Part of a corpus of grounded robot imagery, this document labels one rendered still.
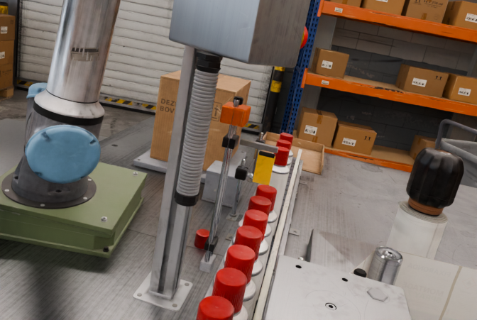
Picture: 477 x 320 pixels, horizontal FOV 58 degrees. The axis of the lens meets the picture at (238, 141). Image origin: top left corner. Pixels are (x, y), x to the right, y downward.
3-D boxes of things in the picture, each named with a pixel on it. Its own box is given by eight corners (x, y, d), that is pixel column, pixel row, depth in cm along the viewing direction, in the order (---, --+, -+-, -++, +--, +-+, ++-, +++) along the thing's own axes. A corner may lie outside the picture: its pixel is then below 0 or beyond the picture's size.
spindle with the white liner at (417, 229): (423, 316, 78) (478, 164, 70) (373, 302, 80) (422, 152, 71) (414, 288, 87) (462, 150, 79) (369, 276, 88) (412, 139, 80)
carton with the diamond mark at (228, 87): (220, 174, 135) (236, 91, 128) (149, 157, 138) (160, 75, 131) (238, 150, 164) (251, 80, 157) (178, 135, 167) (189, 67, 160)
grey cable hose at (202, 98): (193, 209, 59) (219, 57, 53) (170, 203, 59) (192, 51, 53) (201, 200, 62) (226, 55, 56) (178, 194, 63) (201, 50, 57)
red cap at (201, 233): (194, 248, 95) (196, 235, 94) (193, 240, 99) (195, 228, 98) (209, 249, 96) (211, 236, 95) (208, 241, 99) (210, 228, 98)
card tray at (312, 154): (320, 174, 160) (323, 164, 159) (253, 158, 164) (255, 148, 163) (322, 153, 188) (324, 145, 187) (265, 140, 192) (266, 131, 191)
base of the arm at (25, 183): (62, 211, 86) (66, 167, 83) (-6, 189, 88) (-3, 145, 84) (99, 183, 100) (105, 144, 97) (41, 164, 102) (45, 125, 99)
